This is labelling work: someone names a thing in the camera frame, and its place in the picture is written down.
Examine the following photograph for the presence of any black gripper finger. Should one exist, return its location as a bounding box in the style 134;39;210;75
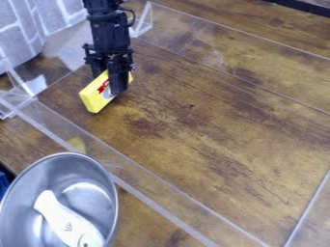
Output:
107;60;130;96
91;60;107;77

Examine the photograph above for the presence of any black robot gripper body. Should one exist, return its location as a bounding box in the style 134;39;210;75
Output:
83;12;135;65

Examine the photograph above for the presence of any yellow butter block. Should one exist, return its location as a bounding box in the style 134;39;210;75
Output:
79;69;134;114

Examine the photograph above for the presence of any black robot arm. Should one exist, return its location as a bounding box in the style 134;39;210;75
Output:
83;0;135;96

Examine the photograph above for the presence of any clear acrylic barrier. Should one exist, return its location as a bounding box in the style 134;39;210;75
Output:
0;12;142;120

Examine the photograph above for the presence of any grey brick pattern cloth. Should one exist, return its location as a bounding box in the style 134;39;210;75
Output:
0;0;87;74

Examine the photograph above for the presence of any silver metal bowl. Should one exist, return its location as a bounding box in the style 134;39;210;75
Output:
0;152;119;247

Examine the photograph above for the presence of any blue object at edge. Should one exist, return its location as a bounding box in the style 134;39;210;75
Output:
0;171;10;201

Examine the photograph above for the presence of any cream wooden fish toy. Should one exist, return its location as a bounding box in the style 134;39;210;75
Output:
34;190;105;247

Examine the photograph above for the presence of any black cable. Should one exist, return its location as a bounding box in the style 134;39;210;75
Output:
119;7;137;28

